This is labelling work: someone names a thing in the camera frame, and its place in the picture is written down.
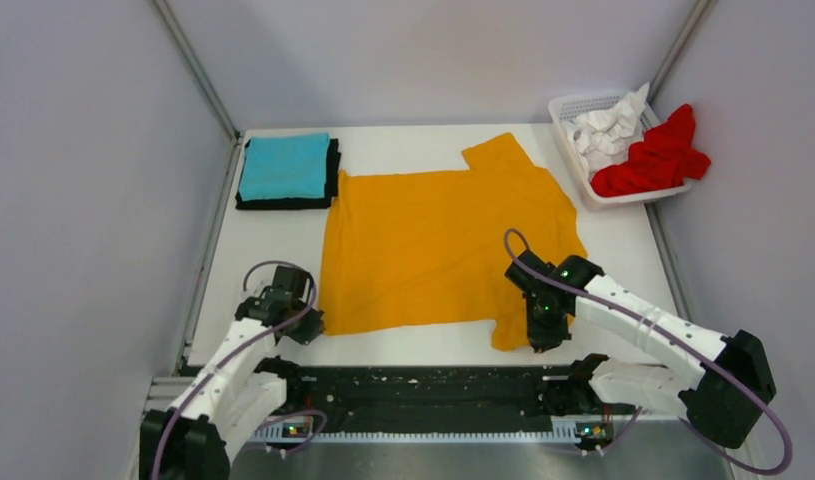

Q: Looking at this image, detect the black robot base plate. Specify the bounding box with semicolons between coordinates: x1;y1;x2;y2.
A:
256;359;634;434

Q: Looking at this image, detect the crumpled white t shirt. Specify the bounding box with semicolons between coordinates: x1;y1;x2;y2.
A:
561;83;650;179

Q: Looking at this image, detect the aluminium frame rail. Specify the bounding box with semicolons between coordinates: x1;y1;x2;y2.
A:
141;374;746;444

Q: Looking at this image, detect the left aluminium corner post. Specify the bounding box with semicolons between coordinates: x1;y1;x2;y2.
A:
149;0;239;140

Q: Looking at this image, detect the white plastic laundry basket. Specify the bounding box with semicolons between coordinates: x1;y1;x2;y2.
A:
547;91;693;212

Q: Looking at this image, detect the yellow t shirt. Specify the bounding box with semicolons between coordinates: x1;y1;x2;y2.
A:
318;133;585;351

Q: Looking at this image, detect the aluminium corner post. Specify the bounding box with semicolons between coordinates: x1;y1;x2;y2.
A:
149;0;239;140
647;0;717;104

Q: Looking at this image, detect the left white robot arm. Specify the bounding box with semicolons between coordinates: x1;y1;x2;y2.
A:
136;260;323;479

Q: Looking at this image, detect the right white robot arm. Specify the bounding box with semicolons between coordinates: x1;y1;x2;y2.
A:
505;250;777;448

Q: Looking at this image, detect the folded turquoise t shirt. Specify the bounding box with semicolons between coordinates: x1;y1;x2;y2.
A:
238;133;331;201

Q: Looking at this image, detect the crumpled red t shirt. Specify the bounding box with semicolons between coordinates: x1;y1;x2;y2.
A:
591;104;711;197

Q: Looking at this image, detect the folded black t shirt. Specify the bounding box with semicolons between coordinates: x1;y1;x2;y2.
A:
235;136;341;211

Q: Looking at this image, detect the right aluminium corner post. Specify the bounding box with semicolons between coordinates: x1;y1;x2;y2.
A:
647;0;717;104

